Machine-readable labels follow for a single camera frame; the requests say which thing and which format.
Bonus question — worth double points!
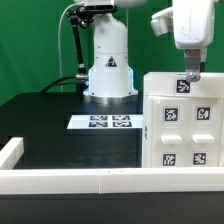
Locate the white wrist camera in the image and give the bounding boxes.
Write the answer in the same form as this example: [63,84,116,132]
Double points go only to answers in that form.
[151,7,173,36]

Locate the black floor cables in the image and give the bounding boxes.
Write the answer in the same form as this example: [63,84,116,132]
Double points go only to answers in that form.
[40,75,89,94]

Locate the white hanging cable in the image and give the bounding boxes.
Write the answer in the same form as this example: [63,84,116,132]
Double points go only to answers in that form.
[57,2,86,94]

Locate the flat white tagged base plate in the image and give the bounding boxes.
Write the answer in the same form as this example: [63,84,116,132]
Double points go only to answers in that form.
[67,114,143,130]

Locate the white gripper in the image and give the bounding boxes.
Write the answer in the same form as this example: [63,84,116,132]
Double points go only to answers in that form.
[172,0,216,82]

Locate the white U-shaped fence frame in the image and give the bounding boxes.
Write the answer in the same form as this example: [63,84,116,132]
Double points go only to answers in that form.
[0,137,224,195]

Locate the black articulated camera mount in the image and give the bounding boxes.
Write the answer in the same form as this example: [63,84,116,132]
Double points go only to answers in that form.
[65,4,118,82]

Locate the small white cabinet top block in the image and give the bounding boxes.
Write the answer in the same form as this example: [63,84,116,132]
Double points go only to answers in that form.
[143,72,224,98]

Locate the white cabinet body box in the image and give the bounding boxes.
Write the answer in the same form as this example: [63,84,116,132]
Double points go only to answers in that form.
[142,96,223,168]

